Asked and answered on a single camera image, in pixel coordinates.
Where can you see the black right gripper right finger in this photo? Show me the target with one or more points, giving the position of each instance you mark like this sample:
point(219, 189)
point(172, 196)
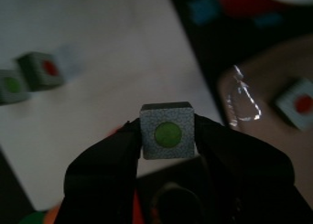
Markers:
point(244, 179)

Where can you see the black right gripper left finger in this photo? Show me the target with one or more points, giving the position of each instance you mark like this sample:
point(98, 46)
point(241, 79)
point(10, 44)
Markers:
point(102, 179)

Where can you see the green toy sushi piece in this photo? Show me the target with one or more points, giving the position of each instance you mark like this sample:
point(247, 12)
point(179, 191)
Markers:
point(13, 87)
point(168, 133)

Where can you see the light brown plate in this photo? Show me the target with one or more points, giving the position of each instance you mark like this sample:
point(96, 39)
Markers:
point(270, 151)

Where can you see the red centre toy sushi piece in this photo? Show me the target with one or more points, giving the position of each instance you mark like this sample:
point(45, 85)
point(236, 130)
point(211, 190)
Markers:
point(298, 105)
point(41, 72)

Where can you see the white cutting board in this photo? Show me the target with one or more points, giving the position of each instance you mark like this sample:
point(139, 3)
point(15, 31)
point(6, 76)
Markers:
point(114, 51)

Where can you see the orange toy carrot, green leaf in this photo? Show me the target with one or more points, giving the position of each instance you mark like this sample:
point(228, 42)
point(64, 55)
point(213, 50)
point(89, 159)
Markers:
point(48, 215)

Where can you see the blue tape patch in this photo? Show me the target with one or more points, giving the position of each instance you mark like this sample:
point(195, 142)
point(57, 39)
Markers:
point(205, 8)

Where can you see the red plastic cup, white rim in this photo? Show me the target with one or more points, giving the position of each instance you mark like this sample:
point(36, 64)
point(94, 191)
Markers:
point(244, 2)

